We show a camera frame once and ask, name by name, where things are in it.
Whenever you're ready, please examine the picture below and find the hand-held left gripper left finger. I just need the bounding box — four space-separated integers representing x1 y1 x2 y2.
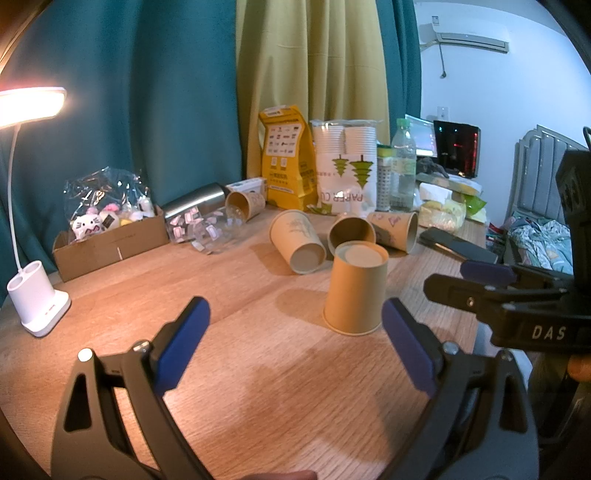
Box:
52 296 213 480

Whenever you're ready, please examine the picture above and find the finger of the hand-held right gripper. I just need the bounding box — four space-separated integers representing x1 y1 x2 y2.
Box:
460 260 574 297
423 273 513 320

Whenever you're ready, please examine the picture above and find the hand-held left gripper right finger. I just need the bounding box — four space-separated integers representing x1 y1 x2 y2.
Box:
381 298 541 480

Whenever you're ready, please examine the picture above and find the brown paper cup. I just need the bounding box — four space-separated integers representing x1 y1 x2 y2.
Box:
327 215 378 259
225 191 267 223
368 210 419 253
270 209 328 276
322 241 389 336

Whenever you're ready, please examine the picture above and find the black smartphone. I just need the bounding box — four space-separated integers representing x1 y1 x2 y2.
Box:
417 226 499 265

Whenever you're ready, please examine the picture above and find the patterned bedding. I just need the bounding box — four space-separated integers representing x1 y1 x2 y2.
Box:
505 215 575 275

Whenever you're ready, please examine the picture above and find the green snack bag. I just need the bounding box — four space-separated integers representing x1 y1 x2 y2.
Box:
463 193 488 217

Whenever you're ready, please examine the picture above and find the clear bag of snacks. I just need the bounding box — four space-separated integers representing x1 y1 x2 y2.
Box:
417 182 468 233

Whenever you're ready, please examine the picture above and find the grey padded headboard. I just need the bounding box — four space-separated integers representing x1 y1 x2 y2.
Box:
505 124 591 241

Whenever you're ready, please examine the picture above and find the cardboard box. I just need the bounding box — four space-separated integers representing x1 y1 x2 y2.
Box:
52 204 171 282

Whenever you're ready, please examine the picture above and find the black computer case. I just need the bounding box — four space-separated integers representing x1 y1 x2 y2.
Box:
433 120 481 178

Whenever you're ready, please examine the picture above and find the clear plastic bottle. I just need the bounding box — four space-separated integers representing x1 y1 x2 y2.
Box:
389 119 417 213

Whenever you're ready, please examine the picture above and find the white perforated container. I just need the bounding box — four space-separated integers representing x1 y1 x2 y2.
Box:
376 144 394 210

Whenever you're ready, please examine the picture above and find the stainless steel tumbler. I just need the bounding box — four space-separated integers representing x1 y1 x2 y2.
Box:
163 182 230 222

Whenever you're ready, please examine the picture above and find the white desk lamp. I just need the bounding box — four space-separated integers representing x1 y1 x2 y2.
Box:
0 87 72 337

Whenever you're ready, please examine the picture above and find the computer monitor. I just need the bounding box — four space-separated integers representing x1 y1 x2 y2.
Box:
404 114 438 158

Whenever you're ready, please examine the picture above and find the clear bag of plush toys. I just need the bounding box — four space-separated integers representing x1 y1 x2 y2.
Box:
63 167 156 242

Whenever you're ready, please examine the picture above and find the small white box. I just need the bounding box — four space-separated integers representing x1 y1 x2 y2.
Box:
226 178 269 198

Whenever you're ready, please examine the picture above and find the pack of white paper cups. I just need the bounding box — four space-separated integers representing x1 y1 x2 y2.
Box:
309 119 384 216

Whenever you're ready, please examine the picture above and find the yellow stand-up pouch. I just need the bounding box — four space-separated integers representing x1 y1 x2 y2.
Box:
257 105 319 212

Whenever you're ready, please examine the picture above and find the white air conditioner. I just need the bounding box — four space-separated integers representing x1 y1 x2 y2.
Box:
435 30 510 54

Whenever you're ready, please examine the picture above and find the teal curtain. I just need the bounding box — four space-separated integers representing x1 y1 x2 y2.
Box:
0 0 424 296

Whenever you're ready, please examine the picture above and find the yellow curtain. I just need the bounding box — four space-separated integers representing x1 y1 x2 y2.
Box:
235 0 392 181

